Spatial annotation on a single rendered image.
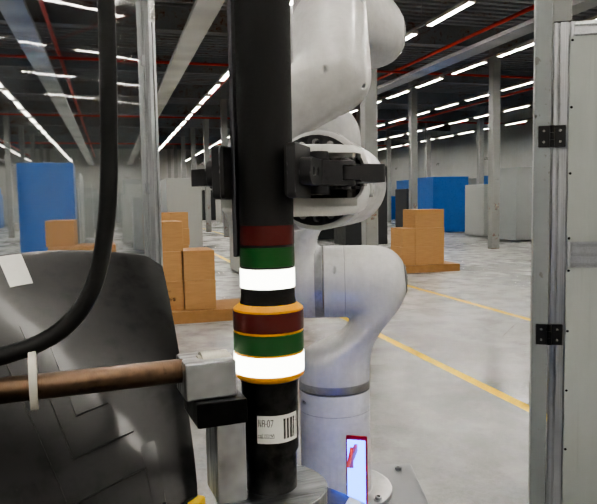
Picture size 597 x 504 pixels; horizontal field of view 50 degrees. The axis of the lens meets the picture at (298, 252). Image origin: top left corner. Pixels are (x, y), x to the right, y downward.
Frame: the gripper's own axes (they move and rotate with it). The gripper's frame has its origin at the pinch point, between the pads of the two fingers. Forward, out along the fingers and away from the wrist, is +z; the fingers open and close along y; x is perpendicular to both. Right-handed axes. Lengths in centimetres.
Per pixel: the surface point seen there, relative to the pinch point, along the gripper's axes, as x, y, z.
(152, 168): 9, 70, -126
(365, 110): 160, 145, -1104
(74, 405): -14.4, 12.0, 2.4
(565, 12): 187, -118, -677
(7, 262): -5.9, 20.7, -3.1
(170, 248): -52, 324, -677
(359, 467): -32.5, -0.5, -34.5
